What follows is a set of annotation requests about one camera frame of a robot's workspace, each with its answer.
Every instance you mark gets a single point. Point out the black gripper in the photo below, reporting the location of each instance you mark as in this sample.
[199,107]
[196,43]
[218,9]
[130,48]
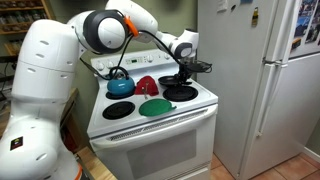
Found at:
[186,70]

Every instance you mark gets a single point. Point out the round green quilted towel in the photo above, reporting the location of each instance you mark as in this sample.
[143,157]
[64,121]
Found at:
[155,107]

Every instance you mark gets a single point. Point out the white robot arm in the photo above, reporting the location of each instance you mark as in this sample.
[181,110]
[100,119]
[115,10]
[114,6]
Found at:
[43,66]

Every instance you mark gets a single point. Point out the white stove knob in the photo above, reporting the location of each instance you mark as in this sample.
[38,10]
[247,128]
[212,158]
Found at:
[110,64]
[100,66]
[150,58]

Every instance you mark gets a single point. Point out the white electric stove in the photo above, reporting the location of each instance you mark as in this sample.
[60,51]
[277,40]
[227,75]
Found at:
[156,156]

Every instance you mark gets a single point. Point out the large black coil burner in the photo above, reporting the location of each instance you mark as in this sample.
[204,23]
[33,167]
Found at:
[111,96]
[180,94]

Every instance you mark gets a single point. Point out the red oven mitt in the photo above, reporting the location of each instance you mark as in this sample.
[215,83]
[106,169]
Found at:
[146,85]

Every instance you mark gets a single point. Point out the small grey metal tool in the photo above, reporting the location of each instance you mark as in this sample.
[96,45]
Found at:
[145,91]

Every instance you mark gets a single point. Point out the white refrigerator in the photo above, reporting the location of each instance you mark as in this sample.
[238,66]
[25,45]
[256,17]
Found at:
[233,100]

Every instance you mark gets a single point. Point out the small black coil burner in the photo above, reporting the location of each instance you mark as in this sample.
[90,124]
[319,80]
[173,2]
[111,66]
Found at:
[118,110]

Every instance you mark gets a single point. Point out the white paper note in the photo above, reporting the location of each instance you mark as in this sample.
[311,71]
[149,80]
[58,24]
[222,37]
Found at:
[222,6]

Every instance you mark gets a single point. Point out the small dark fridge magnet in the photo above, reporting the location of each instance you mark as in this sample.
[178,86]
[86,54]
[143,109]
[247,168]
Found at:
[233,7]

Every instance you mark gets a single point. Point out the yellow black fridge magnet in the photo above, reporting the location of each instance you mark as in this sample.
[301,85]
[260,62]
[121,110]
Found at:
[255,16]

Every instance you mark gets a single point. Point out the blue paper note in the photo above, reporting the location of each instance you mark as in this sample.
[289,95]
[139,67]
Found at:
[246,1]

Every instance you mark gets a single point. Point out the small orange black magnet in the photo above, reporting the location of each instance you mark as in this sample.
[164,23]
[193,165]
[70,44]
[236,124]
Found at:
[296,43]

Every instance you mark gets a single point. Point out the wooden side table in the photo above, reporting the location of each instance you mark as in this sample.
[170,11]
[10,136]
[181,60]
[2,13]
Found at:
[68,106]

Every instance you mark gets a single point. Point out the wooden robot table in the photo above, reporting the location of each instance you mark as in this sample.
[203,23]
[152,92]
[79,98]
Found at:
[96,166]

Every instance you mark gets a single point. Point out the photo print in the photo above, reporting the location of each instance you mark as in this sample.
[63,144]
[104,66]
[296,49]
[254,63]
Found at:
[305,16]
[315,31]

